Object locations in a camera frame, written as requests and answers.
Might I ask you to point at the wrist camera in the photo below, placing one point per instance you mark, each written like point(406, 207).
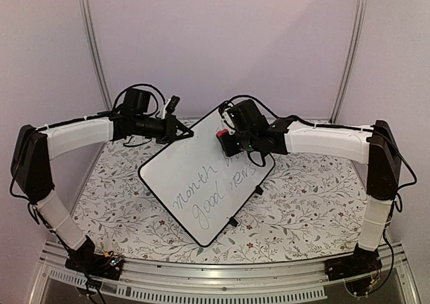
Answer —
point(169, 106)
point(225, 117)

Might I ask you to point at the black whiteboard stand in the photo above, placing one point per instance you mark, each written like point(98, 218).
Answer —
point(257, 191)

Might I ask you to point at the aluminium frame post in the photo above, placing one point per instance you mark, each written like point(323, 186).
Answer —
point(88, 24)
point(360, 12)

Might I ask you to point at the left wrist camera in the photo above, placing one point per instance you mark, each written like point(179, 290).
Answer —
point(169, 106)

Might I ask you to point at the floral patterned table mat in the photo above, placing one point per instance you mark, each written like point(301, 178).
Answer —
point(312, 206)

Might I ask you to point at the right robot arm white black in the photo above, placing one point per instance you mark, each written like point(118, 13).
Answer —
point(247, 130)

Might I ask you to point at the white whiteboard with black frame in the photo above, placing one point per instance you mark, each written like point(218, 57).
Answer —
point(198, 185)

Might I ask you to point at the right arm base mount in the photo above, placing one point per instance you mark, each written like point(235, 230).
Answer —
point(349, 267)

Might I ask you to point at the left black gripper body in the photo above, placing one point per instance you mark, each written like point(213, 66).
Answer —
point(168, 136)

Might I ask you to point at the right aluminium frame post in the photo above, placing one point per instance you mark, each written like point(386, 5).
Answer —
point(360, 12)

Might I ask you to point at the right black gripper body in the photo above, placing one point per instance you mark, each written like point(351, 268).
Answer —
point(246, 144)

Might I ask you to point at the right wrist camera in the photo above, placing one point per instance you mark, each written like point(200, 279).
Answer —
point(225, 117)

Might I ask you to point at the front aluminium rail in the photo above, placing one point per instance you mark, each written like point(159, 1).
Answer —
point(144, 281)

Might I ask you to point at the red whiteboard eraser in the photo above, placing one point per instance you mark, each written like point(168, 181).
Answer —
point(222, 133)

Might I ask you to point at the left aluminium frame post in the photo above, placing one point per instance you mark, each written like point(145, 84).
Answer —
point(88, 24)

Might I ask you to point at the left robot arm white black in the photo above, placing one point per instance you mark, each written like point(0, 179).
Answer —
point(139, 110)

